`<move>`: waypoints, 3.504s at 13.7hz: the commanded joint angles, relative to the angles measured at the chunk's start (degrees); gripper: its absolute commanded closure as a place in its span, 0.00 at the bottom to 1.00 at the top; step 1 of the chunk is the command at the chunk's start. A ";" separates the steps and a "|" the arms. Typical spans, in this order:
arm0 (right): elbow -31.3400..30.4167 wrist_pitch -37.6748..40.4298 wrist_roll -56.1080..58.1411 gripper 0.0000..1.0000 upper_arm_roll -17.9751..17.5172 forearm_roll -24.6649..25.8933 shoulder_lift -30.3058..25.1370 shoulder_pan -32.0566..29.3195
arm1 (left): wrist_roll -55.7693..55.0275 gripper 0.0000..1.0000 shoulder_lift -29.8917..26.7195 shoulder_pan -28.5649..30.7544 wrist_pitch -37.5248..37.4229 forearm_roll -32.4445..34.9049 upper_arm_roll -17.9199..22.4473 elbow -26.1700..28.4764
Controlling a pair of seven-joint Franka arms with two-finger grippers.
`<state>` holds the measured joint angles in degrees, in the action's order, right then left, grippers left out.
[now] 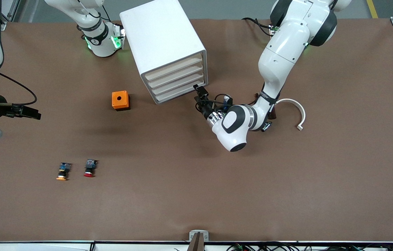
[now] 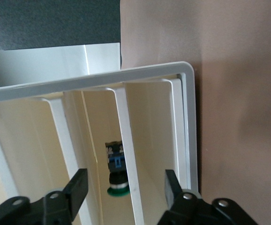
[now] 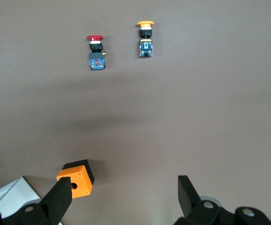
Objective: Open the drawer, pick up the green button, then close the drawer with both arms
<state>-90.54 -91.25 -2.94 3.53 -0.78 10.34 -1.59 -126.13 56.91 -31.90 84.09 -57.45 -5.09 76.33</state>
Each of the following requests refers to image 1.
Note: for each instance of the white drawer cabinet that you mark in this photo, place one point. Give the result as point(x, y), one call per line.
point(161, 38)

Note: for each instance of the dark tapered bar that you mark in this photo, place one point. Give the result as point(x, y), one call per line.
point(197, 244)

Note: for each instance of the white table edge rail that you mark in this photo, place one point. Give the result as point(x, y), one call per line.
point(43, 246)

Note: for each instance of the white plastic drawer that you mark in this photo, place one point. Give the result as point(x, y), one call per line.
point(179, 91)

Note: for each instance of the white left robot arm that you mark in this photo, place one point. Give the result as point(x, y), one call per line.
point(287, 52)

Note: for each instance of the white curved plastic bracket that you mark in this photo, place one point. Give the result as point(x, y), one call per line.
point(301, 109)

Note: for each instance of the red mushroom push button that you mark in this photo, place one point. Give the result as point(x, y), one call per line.
point(89, 168)

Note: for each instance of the small dark brown block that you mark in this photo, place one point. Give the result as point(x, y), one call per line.
point(273, 115)

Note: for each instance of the brown table cover sheet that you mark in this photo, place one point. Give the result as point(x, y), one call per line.
point(217, 195)

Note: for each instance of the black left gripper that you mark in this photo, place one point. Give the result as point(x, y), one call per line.
point(205, 110)

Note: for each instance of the grey metal table bracket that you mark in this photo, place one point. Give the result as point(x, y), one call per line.
point(199, 231)

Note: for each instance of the small silver metal part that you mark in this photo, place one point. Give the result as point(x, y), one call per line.
point(266, 127)

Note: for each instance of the orange black button box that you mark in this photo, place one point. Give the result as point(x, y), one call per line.
point(119, 100)

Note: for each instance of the yellow mushroom push button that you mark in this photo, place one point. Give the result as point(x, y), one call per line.
point(63, 171)

